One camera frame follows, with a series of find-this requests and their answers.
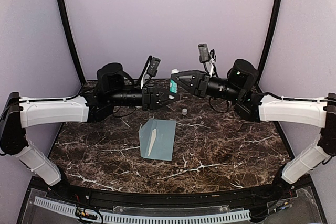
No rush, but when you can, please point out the wrist black camera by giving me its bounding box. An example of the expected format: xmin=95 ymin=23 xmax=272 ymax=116
xmin=198 ymin=44 xmax=210 ymax=63
xmin=147 ymin=57 xmax=161 ymax=77

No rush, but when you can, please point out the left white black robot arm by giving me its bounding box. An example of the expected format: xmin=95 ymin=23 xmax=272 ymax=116
xmin=1 ymin=63 xmax=180 ymax=201

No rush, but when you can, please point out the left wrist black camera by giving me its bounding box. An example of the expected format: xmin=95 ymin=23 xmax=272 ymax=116
xmin=147 ymin=57 xmax=161 ymax=77

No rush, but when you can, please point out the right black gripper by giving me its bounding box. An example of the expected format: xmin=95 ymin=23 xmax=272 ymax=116
xmin=171 ymin=69 xmax=243 ymax=102

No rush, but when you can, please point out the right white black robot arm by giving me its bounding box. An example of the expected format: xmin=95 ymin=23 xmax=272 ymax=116
xmin=171 ymin=59 xmax=335 ymax=200

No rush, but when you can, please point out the black front rail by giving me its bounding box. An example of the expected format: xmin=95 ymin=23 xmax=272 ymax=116
xmin=44 ymin=185 xmax=290 ymax=209

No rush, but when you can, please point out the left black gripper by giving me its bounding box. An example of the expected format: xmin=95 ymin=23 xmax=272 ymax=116
xmin=108 ymin=84 xmax=181 ymax=111

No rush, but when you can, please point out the beige ornate letter paper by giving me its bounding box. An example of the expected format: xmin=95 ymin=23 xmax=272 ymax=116
xmin=147 ymin=128 xmax=157 ymax=156

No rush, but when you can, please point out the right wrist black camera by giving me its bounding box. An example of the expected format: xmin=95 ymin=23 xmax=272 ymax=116
xmin=198 ymin=44 xmax=210 ymax=63

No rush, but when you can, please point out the teal paper envelope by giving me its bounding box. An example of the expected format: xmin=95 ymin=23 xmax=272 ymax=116
xmin=139 ymin=119 xmax=176 ymax=161

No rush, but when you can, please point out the white green glue stick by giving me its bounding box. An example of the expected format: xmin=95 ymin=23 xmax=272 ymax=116
xmin=170 ymin=69 xmax=179 ymax=93

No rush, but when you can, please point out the white slotted cable duct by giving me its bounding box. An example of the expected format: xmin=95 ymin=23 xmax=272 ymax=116
xmin=34 ymin=196 xmax=250 ymax=223

